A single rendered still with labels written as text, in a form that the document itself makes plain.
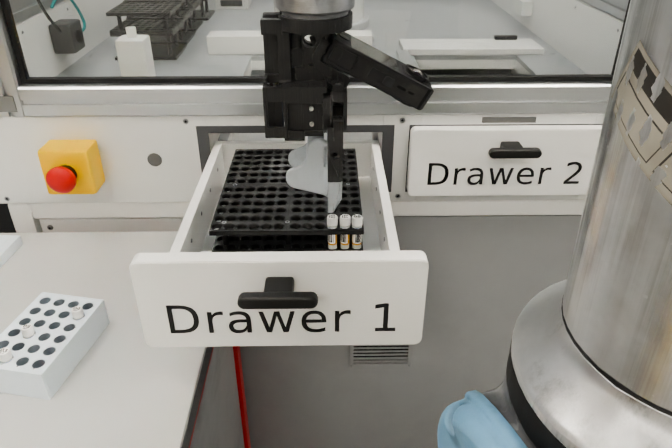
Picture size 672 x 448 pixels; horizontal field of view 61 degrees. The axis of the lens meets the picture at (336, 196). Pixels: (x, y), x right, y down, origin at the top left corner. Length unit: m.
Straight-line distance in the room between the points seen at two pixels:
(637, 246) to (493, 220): 0.81
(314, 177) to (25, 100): 0.49
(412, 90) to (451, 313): 0.60
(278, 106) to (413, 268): 0.21
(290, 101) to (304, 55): 0.05
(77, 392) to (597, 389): 0.59
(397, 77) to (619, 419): 0.42
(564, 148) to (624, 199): 0.74
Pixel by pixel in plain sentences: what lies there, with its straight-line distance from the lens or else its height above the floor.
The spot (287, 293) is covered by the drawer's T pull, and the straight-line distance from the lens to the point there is 0.54.
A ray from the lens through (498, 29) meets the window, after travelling 0.86.
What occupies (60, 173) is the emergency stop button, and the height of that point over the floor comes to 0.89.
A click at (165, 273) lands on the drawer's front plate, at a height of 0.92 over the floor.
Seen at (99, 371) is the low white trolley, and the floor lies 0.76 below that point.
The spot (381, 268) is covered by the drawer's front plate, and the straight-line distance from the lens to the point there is 0.56.
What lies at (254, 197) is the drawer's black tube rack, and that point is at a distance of 0.72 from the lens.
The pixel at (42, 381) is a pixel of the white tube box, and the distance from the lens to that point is 0.70.
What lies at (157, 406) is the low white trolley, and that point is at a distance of 0.67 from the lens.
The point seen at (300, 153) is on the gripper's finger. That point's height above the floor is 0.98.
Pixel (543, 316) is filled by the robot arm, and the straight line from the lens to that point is 0.24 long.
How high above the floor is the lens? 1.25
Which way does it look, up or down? 29 degrees down
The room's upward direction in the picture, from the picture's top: straight up
